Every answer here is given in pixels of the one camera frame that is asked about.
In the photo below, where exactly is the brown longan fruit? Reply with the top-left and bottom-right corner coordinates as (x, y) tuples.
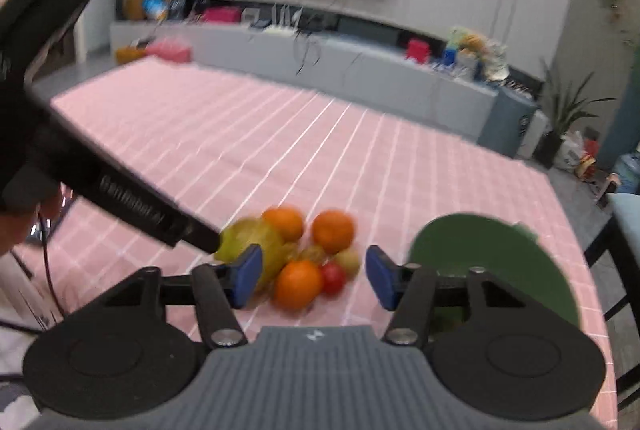
(333, 248), (361, 280)
(297, 245), (328, 265)

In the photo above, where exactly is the orange front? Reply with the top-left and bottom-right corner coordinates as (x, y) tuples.
(271, 260), (323, 312)

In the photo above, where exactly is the black wooden chair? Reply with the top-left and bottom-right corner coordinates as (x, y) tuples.
(582, 209), (640, 411)

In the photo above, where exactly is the red box on cabinet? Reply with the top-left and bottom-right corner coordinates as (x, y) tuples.
(405, 37), (431, 65)

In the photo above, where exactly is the green colander bowl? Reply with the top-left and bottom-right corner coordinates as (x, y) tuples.
(408, 213), (580, 326)

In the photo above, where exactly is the grey trash bin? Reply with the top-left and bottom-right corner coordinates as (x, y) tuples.
(477, 88), (537, 158)

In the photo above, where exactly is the pink checkered tablecloth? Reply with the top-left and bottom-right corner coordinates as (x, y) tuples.
(8, 55), (618, 428)

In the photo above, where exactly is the red cherry tomato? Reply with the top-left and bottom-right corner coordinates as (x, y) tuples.
(320, 261), (347, 296)

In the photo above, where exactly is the potted long leaf plant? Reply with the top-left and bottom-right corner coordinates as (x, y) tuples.
(534, 59), (615, 169)

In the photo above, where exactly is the grey tv cabinet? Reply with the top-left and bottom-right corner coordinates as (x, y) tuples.
(110, 21), (497, 141)

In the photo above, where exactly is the orange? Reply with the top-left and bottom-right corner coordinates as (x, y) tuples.
(271, 260), (323, 312)
(262, 205), (305, 243)
(311, 209), (356, 255)

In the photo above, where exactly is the light blue seat cushion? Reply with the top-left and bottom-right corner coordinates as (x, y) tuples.
(608, 193), (640, 259)

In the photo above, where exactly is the large green pear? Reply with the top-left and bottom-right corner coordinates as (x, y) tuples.
(214, 218), (292, 294)

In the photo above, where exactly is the blue water jug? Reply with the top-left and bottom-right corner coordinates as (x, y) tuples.
(612, 152), (640, 194)

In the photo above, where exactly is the white plastic bag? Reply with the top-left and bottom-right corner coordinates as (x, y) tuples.
(553, 131), (585, 172)

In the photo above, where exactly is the pink tissue box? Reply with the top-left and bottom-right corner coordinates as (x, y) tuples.
(145, 38), (192, 63)

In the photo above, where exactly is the person's hand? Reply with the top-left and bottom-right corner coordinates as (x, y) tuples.
(0, 193), (62, 256)

